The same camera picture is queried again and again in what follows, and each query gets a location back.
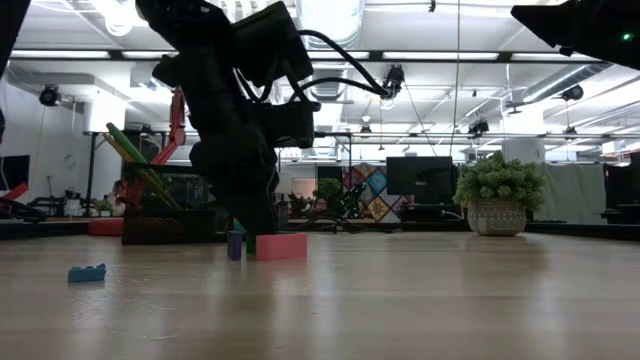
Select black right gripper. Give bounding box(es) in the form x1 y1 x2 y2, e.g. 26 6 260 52
152 49 280 236

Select purple eraser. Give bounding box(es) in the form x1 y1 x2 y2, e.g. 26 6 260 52
226 230 244 262

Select pink eraser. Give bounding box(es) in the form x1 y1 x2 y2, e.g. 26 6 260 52
255 232 309 262

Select teal pencil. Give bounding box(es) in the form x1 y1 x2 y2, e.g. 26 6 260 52
105 122 166 191

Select black mesh desk organizer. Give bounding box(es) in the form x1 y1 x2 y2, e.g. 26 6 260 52
121 162 292 246

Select red desk lamp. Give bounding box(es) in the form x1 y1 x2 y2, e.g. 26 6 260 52
88 85 188 238

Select small green plant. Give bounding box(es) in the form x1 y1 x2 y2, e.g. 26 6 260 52
313 177 344 201

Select person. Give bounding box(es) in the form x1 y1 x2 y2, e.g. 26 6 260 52
110 180 130 209

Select colourful patchwork panel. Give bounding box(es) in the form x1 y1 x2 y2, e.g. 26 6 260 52
341 164 415 224

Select small blue block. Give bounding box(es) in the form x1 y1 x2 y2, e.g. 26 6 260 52
67 263 108 286

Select large black monitor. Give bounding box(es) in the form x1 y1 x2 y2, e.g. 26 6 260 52
385 156 459 206

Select black rig light bar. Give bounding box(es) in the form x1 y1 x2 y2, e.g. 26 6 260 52
8 48 609 64

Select small black monitor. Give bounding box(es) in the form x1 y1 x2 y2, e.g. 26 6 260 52
0 154 31 192

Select red angled bar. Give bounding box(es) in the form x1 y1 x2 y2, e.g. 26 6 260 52
0 182 30 202

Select green plant in patterned pot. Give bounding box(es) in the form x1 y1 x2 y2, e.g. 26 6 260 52
452 151 547 238

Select grey fabric partition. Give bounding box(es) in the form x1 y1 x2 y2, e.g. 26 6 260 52
535 162 607 225

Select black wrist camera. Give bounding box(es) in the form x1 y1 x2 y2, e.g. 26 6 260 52
257 99 322 150

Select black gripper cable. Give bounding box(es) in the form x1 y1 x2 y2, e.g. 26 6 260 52
292 28 392 100

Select black dome camera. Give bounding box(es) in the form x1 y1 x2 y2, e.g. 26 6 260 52
378 64 406 101
467 119 491 139
560 83 585 103
38 84 62 108

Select shiny corrugated ventilation duct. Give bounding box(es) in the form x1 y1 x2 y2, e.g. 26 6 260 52
294 0 366 101

